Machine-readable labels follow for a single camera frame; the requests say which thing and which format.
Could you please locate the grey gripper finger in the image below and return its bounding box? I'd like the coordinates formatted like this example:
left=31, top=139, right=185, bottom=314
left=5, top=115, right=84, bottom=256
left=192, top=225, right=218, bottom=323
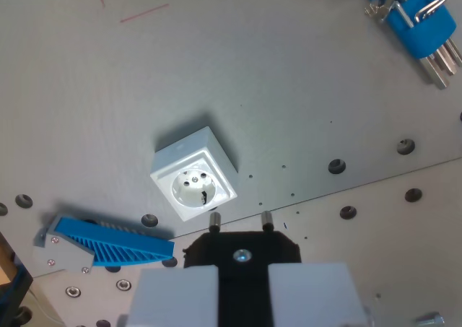
left=269, top=261, right=372, bottom=327
left=124, top=266, right=219, bottom=327

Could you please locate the black plug with metal pins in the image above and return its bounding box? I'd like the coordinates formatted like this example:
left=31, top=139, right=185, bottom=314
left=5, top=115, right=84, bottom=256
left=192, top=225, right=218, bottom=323
left=183, top=211, right=302, bottom=327

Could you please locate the silver metal fitting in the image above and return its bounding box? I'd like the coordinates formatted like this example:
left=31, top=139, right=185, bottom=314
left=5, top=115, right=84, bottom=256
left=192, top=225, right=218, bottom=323
left=414, top=313, right=445, bottom=327

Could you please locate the large silver hex key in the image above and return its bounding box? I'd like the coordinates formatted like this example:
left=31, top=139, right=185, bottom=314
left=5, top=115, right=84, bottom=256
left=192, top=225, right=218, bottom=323
left=364, top=0, right=450, bottom=90

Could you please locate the medium silver hex key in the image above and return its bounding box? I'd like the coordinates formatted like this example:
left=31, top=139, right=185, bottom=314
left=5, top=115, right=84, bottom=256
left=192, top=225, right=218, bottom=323
left=414, top=0, right=458, bottom=77

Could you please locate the small silver hex key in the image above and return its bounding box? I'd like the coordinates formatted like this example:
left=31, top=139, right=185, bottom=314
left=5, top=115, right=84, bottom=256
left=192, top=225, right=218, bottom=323
left=410, top=0, right=462, bottom=68

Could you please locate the blue hex key holder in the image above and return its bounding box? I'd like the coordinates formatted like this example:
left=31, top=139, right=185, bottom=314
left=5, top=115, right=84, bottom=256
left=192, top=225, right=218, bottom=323
left=357, top=0, right=456, bottom=59

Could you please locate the blue ribbed finger grey mount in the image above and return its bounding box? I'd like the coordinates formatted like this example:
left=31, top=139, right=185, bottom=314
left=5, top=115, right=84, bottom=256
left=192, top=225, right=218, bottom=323
left=34, top=213, right=176, bottom=274

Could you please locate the thin white cable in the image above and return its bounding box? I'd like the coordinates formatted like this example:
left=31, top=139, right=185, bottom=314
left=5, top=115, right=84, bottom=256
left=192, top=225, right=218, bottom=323
left=27, top=289, right=63, bottom=324

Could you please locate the white wall socket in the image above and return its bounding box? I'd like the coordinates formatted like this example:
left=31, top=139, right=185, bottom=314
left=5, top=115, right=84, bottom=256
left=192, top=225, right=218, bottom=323
left=149, top=126, right=238, bottom=222

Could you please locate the black metal frame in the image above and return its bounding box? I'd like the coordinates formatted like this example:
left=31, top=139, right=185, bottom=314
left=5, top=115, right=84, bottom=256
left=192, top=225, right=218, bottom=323
left=0, top=229, right=34, bottom=327

